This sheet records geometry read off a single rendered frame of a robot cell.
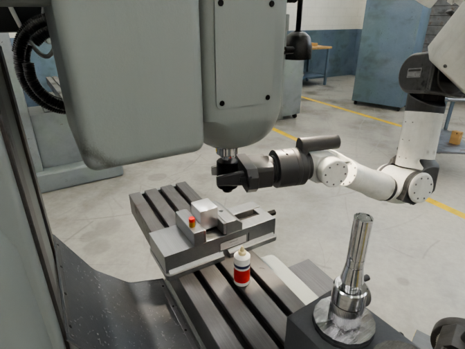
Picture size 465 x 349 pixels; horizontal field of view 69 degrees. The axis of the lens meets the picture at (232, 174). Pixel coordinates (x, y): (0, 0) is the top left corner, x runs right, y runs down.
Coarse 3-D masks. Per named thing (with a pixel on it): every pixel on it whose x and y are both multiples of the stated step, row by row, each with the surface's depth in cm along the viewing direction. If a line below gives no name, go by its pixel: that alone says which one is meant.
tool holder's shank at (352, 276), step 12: (360, 216) 44; (360, 228) 43; (360, 240) 44; (348, 252) 46; (360, 252) 44; (348, 264) 46; (360, 264) 45; (348, 276) 46; (360, 276) 46; (348, 288) 47
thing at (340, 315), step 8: (336, 296) 48; (336, 304) 48; (344, 304) 47; (352, 304) 47; (360, 304) 47; (336, 312) 49; (344, 312) 48; (352, 312) 47; (360, 312) 48; (336, 320) 49; (344, 320) 48; (352, 320) 48; (360, 320) 49; (344, 328) 49; (352, 328) 49
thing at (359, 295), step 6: (336, 282) 49; (342, 282) 49; (336, 288) 48; (342, 288) 48; (360, 288) 48; (366, 288) 48; (336, 294) 48; (342, 294) 47; (348, 294) 46; (354, 294) 46; (360, 294) 46; (366, 294) 47; (348, 300) 46; (354, 300) 46; (360, 300) 46
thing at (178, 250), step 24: (192, 216) 94; (240, 216) 103; (264, 216) 101; (168, 240) 91; (192, 240) 88; (216, 240) 91; (240, 240) 96; (264, 240) 99; (168, 264) 86; (192, 264) 89
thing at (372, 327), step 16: (320, 304) 53; (288, 320) 53; (304, 320) 52; (320, 320) 51; (368, 320) 51; (288, 336) 54; (304, 336) 50; (320, 336) 50; (336, 336) 48; (352, 336) 48; (368, 336) 48; (384, 336) 50; (400, 336) 50
